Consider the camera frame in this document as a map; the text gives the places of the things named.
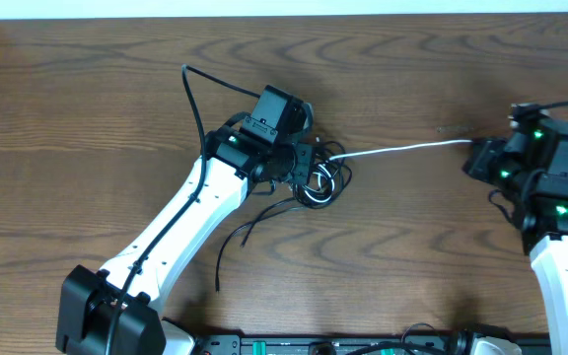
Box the black USB cable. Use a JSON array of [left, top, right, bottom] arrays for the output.
[[214, 140, 353, 293]]

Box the white USB cable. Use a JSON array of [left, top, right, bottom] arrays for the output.
[[308, 139, 473, 204]]

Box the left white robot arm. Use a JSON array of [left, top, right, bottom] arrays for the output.
[[55, 86, 314, 355]]

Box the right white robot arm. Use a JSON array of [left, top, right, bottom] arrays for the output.
[[462, 115, 568, 354]]

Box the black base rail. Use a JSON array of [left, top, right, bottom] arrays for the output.
[[189, 322, 551, 355]]

